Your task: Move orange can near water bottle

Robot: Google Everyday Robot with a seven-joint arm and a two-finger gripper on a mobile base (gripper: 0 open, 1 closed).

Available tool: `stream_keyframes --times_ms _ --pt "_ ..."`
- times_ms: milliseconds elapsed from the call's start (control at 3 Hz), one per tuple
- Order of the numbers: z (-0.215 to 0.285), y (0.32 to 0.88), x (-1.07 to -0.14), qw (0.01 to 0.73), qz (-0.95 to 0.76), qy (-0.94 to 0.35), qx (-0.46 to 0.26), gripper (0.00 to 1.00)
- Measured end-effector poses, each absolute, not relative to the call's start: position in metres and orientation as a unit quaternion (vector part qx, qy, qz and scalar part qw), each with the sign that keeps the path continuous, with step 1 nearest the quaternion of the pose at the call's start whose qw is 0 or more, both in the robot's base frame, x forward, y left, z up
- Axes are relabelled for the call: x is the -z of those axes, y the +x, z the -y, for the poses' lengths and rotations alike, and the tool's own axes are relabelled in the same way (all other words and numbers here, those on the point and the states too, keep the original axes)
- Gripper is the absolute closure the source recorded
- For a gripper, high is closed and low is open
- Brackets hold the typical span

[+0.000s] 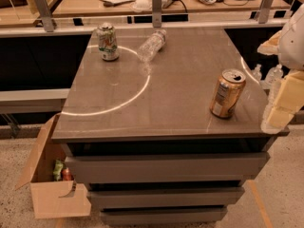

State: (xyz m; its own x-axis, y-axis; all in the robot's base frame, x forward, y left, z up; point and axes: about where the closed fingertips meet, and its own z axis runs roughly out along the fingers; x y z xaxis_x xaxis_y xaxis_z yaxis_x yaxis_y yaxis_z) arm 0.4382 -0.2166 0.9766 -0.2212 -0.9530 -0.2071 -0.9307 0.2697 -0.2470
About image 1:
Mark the left metal bracket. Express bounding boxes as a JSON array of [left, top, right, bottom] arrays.
[[34, 0, 55, 32]]

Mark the open cardboard box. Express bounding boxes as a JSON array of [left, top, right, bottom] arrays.
[[15, 114, 91, 219]]

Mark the sanitizer bottle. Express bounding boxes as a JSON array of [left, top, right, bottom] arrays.
[[265, 64, 283, 86], [252, 64, 262, 81]]

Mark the top grey drawer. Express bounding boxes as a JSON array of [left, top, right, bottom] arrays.
[[66, 152, 269, 183]]

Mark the green snack bag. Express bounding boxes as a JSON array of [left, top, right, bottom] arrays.
[[53, 160, 64, 181]]

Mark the metal bracket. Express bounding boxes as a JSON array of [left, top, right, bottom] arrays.
[[256, 0, 274, 24], [152, 0, 162, 28], [34, 0, 55, 32]]

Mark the right sanitizer bottle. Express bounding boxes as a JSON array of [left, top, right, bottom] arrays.
[[265, 64, 283, 86]]

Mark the grey drawer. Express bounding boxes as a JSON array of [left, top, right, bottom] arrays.
[[101, 207, 227, 226], [89, 187, 244, 209], [66, 152, 269, 183]]

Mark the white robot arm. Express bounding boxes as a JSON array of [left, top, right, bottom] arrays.
[[257, 5, 304, 134]]

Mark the middle grey drawer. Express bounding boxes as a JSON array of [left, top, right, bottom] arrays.
[[89, 187, 244, 209]]

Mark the red can in box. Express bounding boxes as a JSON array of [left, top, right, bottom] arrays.
[[62, 168, 73, 181]]

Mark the black power cable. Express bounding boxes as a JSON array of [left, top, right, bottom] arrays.
[[172, 0, 189, 14]]

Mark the orange soda can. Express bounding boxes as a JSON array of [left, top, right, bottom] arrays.
[[210, 68, 246, 119]]

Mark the clear plastic water bottle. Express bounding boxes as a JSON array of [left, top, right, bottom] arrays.
[[137, 29, 166, 63]]

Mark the green white soda can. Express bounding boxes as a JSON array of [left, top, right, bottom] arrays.
[[96, 22, 119, 61]]

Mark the grey metal rail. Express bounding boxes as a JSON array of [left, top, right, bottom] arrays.
[[0, 88, 69, 114]]

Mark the middle metal bracket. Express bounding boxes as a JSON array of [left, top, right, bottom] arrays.
[[152, 0, 162, 28]]

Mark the right metal bracket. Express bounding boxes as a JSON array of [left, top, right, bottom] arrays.
[[256, 0, 274, 24]]

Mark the grey drawer cabinet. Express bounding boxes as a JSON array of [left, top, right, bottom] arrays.
[[50, 27, 291, 226]]

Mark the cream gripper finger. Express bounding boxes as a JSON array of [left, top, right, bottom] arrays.
[[266, 70, 304, 129], [257, 31, 281, 55]]

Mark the left sanitizer bottle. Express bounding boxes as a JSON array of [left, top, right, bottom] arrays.
[[252, 64, 262, 81]]

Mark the bottom grey drawer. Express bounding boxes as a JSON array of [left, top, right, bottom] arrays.
[[101, 207, 227, 226]]

